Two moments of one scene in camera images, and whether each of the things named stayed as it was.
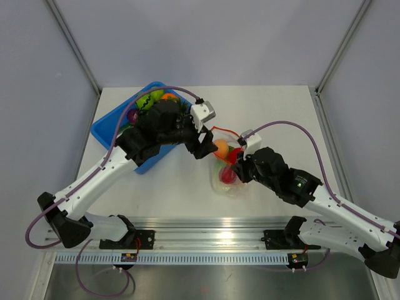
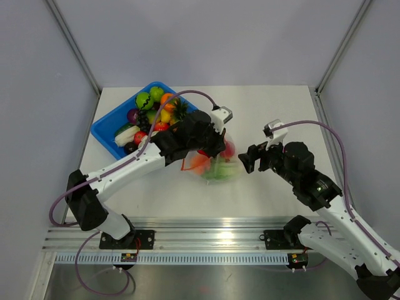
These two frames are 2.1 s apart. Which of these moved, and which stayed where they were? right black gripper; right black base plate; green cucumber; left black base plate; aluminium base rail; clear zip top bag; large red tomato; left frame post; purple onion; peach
Moved: large red tomato; peach; right black gripper; clear zip top bag
Stayed: green cucumber; right black base plate; left frame post; aluminium base rail; purple onion; left black base plate
